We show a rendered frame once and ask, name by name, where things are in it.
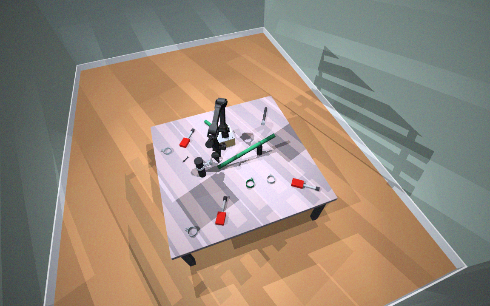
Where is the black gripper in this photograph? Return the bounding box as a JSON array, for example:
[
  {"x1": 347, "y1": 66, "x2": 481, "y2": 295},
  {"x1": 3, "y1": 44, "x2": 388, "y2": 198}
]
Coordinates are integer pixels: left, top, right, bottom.
[{"x1": 211, "y1": 142, "x2": 221, "y2": 163}]

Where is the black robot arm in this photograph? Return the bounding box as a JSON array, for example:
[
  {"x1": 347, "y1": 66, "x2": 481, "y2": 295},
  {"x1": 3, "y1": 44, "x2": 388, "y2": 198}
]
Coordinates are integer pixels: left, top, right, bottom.
[{"x1": 205, "y1": 98, "x2": 230, "y2": 151}]

